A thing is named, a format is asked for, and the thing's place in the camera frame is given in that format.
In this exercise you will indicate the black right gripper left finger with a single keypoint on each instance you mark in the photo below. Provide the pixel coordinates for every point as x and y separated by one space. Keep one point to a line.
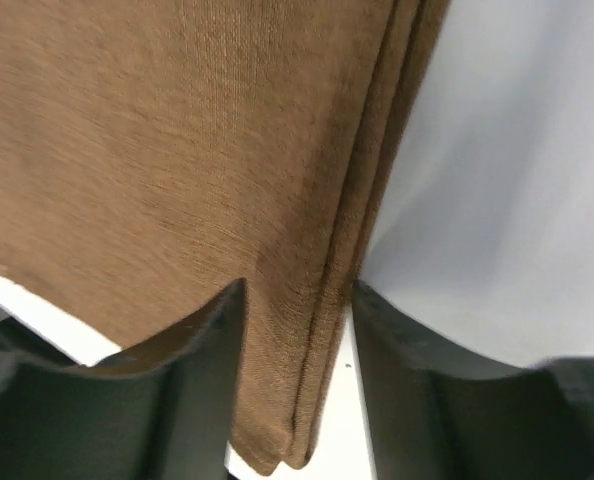
160 409

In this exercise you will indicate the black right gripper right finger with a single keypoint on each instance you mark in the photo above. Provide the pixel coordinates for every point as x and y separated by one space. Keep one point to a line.
436 410

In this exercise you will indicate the brown cloth napkin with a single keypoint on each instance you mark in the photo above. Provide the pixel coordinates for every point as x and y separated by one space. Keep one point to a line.
153 151

